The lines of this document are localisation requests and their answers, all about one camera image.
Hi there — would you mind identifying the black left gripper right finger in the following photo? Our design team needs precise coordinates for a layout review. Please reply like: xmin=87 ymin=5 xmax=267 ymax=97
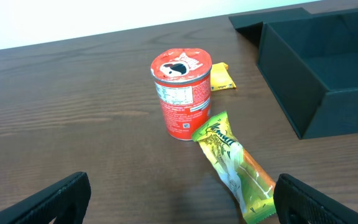
xmin=273 ymin=174 xmax=358 ymax=224

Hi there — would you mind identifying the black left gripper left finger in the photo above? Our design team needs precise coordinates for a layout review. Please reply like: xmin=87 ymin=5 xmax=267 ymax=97
xmin=0 ymin=172 xmax=91 ymax=224

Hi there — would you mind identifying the green yellow snack bar wrapper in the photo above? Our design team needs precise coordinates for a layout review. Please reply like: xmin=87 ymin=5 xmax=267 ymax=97
xmin=192 ymin=111 xmax=276 ymax=223

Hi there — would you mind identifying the small yellow snack packet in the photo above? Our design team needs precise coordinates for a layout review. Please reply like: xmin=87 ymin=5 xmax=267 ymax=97
xmin=210 ymin=62 xmax=237 ymax=91

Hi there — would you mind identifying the red snack can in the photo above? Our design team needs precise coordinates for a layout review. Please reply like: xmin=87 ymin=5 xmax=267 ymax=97
xmin=150 ymin=48 xmax=212 ymax=141

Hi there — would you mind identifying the black open box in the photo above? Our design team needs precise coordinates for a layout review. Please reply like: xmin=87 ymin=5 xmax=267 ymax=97
xmin=230 ymin=7 xmax=358 ymax=139

